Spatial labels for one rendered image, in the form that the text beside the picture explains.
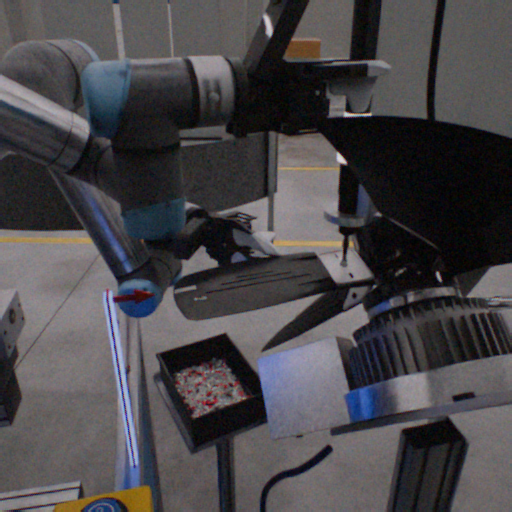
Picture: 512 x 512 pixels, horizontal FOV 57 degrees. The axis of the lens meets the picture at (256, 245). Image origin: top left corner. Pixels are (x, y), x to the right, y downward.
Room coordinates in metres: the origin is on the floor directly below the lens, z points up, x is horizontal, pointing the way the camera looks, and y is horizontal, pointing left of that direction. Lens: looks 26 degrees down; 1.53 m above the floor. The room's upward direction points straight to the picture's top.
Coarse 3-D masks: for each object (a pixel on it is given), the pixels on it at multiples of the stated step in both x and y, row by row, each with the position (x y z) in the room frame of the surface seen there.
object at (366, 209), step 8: (360, 184) 0.60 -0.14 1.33; (360, 192) 0.60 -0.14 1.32; (360, 200) 0.60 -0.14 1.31; (368, 200) 0.59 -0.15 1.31; (328, 208) 0.64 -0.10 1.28; (336, 208) 0.64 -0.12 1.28; (360, 208) 0.60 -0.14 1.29; (368, 208) 0.59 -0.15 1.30; (376, 208) 0.61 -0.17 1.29; (328, 216) 0.61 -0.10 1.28; (336, 216) 0.61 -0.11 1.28; (344, 216) 0.61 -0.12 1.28; (352, 216) 0.61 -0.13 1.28; (360, 216) 0.60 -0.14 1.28; (368, 216) 0.60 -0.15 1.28; (336, 224) 0.60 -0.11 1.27; (344, 224) 0.60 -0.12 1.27; (352, 224) 0.60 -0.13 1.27; (360, 224) 0.60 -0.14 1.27
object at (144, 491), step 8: (136, 488) 0.34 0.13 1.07; (144, 488) 0.34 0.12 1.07; (96, 496) 0.33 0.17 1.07; (104, 496) 0.33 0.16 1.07; (112, 496) 0.33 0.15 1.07; (120, 496) 0.33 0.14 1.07; (128, 496) 0.33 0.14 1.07; (136, 496) 0.33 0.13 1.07; (144, 496) 0.33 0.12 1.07; (64, 504) 0.32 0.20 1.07; (72, 504) 0.32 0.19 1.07; (80, 504) 0.32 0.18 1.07; (88, 504) 0.32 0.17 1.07; (120, 504) 0.32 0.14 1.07; (128, 504) 0.32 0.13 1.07; (136, 504) 0.32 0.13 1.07; (144, 504) 0.32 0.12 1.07; (152, 504) 0.33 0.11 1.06
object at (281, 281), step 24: (240, 264) 0.66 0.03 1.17; (264, 264) 0.64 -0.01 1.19; (288, 264) 0.63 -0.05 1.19; (312, 264) 0.63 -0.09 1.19; (216, 288) 0.57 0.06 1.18; (240, 288) 0.57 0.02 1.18; (264, 288) 0.57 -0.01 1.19; (288, 288) 0.57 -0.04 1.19; (312, 288) 0.57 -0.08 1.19; (336, 288) 0.57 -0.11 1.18; (192, 312) 0.50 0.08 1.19; (216, 312) 0.50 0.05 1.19
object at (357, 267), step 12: (324, 252) 0.67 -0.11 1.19; (336, 252) 0.67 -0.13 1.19; (348, 252) 0.67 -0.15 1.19; (324, 264) 0.64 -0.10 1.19; (336, 264) 0.63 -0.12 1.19; (360, 264) 0.63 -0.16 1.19; (336, 276) 0.60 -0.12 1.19; (348, 276) 0.60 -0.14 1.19; (360, 276) 0.60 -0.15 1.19; (372, 276) 0.60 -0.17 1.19
